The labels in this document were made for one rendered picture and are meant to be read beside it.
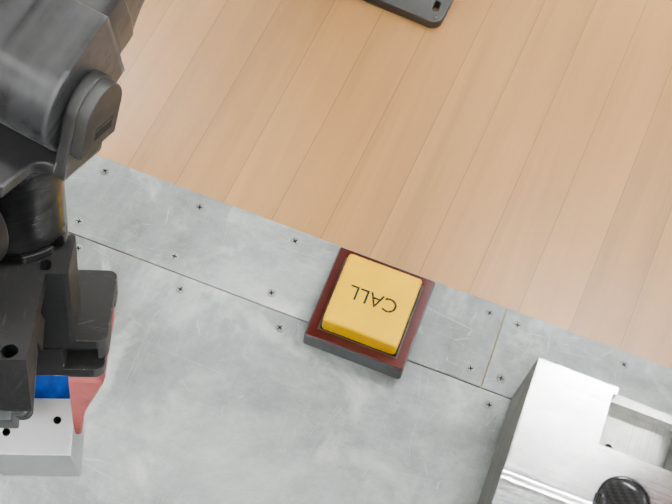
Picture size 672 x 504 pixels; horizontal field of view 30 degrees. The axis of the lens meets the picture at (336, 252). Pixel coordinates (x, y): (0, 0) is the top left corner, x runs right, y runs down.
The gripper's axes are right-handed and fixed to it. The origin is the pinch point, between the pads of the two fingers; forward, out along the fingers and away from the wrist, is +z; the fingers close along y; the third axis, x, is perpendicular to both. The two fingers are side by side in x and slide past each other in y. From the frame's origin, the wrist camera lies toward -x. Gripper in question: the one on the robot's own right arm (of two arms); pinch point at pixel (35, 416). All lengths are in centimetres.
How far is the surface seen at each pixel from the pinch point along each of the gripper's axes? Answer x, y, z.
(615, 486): 0.6, 38.1, 6.3
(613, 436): 5.5, 39.1, 6.4
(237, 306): 18.8, 12.3, 6.2
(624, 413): 6.9, 40.1, 5.6
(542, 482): 0.6, 33.0, 6.0
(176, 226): 24.8, 7.2, 3.0
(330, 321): 14.9, 19.2, 4.3
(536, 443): 2.9, 32.8, 4.7
